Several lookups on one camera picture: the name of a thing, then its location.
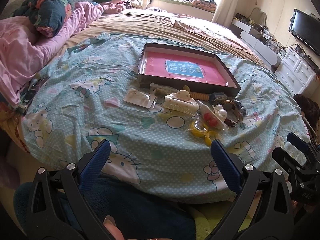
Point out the cream large hair claw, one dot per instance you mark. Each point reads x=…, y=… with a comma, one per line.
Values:
x=181, y=102

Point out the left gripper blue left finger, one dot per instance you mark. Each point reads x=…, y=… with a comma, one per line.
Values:
x=91, y=164

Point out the white drawer cabinet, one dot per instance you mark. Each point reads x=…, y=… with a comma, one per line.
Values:
x=297, y=75

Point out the pink quilt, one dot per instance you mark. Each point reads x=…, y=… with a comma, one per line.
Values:
x=24, y=51

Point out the clothes on window sill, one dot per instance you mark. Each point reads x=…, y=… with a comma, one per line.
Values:
x=207, y=5

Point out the dark floral pillow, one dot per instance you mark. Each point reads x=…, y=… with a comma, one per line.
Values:
x=49, y=17

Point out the pink children's book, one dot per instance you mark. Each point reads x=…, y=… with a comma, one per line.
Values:
x=183, y=68

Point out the dark cardboard box tray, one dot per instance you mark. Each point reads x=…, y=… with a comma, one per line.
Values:
x=232, y=88

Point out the black flat television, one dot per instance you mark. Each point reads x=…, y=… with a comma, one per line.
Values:
x=306, y=28

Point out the pink floral thin blanket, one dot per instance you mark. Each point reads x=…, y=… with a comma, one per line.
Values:
x=207, y=29

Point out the person's left hand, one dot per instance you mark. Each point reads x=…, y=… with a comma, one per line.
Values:
x=110, y=225

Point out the brown leather wrist watch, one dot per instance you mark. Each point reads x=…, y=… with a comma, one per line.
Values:
x=236, y=112

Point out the earring card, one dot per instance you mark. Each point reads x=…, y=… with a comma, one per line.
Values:
x=138, y=98

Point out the yellow rings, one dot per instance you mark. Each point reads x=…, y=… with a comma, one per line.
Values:
x=202, y=132

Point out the hello kitty teal bedsheet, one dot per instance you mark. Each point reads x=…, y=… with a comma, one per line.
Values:
x=82, y=103

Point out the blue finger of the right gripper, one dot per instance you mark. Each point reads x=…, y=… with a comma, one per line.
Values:
x=297, y=139
x=287, y=163

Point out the red bead earrings in packet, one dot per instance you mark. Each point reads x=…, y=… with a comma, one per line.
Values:
x=210, y=118

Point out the cream window curtain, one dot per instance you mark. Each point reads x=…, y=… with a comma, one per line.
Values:
x=224, y=12

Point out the white long low cabinet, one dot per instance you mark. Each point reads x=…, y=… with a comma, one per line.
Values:
x=252, y=38

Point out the tan blanket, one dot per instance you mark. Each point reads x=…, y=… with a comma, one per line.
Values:
x=156, y=25

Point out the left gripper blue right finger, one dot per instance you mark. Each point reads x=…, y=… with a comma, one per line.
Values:
x=228, y=164

